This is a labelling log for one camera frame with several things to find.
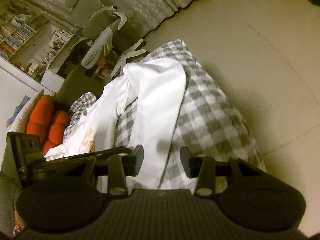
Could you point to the upper red plush cushion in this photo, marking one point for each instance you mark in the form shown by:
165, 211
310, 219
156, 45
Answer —
40, 118

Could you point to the grey white checkered bedsheet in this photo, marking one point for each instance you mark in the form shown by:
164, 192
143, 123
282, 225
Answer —
207, 123

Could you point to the white long sleeve shirt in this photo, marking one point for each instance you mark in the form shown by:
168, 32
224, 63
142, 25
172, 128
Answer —
158, 88

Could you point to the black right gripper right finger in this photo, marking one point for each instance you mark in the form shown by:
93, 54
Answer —
205, 169

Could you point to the lower red plush cushion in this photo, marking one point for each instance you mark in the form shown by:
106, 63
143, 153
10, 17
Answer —
59, 122

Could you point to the white grey pillow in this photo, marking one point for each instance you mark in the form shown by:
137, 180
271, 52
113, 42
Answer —
22, 118

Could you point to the blue plush toy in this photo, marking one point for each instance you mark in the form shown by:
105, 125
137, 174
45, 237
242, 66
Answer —
16, 111

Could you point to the white desk with shelves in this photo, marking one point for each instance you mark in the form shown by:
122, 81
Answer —
34, 45

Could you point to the red plush cushion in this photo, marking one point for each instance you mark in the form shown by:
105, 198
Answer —
40, 118
59, 122

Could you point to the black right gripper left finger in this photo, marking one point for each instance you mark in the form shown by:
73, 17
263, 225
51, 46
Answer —
113, 166

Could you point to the grey white office chair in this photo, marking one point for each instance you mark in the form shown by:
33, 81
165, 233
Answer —
99, 24

